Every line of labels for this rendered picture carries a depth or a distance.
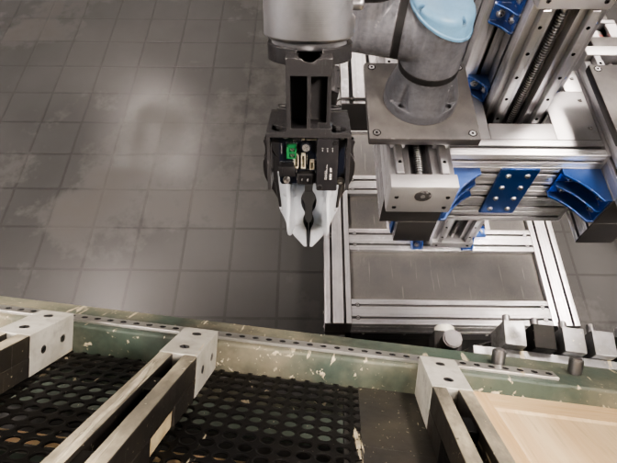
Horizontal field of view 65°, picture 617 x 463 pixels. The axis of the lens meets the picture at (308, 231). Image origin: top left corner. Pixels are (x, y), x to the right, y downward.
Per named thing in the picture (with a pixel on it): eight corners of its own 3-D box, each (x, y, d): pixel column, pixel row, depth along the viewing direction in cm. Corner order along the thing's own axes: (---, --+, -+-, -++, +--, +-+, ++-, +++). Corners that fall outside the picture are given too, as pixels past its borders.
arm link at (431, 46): (458, 86, 90) (480, 21, 78) (386, 74, 91) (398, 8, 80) (464, 45, 96) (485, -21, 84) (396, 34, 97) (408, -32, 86)
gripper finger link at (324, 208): (308, 270, 49) (308, 187, 44) (308, 239, 54) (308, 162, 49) (338, 270, 49) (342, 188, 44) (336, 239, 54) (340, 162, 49)
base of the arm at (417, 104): (381, 73, 106) (387, 34, 97) (451, 73, 106) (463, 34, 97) (386, 125, 98) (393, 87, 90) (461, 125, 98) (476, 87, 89)
